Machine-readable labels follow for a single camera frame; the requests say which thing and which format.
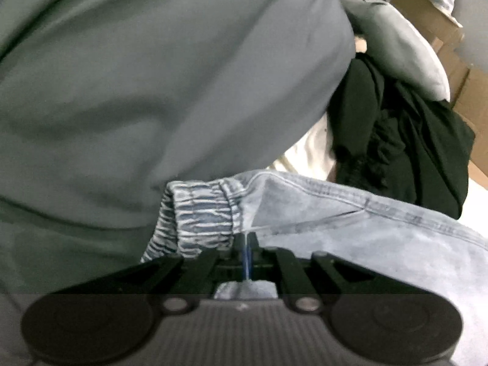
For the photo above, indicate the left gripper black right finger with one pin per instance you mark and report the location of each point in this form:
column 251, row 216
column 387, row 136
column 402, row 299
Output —
column 317, row 283

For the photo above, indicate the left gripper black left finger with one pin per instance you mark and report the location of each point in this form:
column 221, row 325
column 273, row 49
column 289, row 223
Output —
column 174, row 283

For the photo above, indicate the blue denim jeans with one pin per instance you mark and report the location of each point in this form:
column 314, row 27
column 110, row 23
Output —
column 406, row 242

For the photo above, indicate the white printed bed sheet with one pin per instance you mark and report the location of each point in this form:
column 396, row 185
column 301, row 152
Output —
column 312, row 157

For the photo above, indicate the black garment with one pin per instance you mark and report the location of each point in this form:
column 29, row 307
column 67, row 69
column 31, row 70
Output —
column 390, row 141

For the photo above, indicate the grey pillow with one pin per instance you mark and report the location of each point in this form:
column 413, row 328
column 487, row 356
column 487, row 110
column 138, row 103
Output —
column 103, row 102

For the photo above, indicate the light blue plush toy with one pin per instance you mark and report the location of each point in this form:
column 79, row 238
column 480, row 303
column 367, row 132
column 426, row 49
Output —
column 398, row 48

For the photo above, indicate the brown cardboard box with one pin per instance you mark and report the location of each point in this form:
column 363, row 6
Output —
column 468, row 84

